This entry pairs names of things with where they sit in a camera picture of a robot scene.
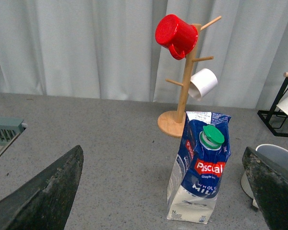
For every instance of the cream ribbed mug grey interior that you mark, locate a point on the cream ribbed mug grey interior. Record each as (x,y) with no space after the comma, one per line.
(276,154)

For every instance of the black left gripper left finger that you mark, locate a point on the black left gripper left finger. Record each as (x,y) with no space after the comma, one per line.
(45,201)

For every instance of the white mug on tree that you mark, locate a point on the white mug on tree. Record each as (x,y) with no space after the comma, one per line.
(202,83)

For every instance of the wooden mug tree stand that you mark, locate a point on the wooden mug tree stand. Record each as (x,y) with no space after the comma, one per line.
(172,122)

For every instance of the green dish rack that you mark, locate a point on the green dish rack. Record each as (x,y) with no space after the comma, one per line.
(10,129)

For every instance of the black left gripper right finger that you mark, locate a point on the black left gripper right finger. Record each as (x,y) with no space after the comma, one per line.
(269,184)

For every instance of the black wire mug rack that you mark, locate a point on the black wire mug rack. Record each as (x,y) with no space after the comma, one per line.
(275,119)

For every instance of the blue white milk carton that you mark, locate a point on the blue white milk carton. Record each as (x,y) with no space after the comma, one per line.
(197,171)

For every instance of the red mug on tree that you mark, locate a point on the red mug on tree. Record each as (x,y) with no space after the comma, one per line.
(176,35)

